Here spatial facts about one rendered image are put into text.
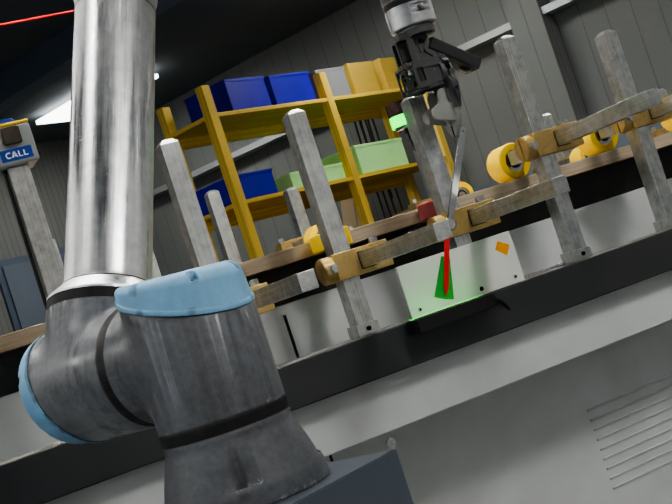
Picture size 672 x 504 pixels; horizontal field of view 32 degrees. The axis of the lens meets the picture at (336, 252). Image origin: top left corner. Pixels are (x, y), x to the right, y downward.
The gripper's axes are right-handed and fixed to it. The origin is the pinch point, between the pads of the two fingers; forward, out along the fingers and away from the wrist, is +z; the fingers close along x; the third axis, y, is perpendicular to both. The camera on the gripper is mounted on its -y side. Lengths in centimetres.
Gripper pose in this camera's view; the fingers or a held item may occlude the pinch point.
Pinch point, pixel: (457, 129)
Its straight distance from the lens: 219.2
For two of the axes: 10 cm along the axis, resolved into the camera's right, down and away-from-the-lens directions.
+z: 3.1, 9.5, -0.4
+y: -8.7, 2.6, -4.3
